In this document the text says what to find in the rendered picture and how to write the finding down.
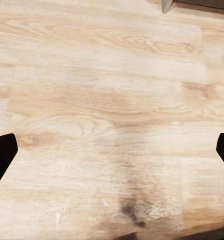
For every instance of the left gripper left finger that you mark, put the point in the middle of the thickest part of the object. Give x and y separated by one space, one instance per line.
8 150

